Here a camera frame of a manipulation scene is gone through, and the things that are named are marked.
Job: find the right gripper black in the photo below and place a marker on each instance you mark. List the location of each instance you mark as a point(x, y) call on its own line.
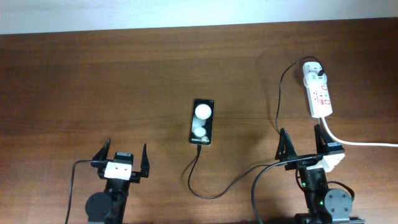
point(290, 154)

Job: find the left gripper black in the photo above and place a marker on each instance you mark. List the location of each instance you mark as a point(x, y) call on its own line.
point(101, 155)

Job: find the black Galaxy flip phone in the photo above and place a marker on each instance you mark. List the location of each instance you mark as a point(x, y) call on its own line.
point(202, 122)

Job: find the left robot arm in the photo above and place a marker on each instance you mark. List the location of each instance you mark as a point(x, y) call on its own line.
point(109, 205)

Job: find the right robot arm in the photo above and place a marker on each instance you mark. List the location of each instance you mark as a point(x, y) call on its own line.
point(324, 205)

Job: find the white charger adapter plug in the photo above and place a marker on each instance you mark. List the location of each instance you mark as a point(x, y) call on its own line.
point(314, 79)

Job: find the white power strip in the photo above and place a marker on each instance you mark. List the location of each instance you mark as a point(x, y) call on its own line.
point(318, 96)

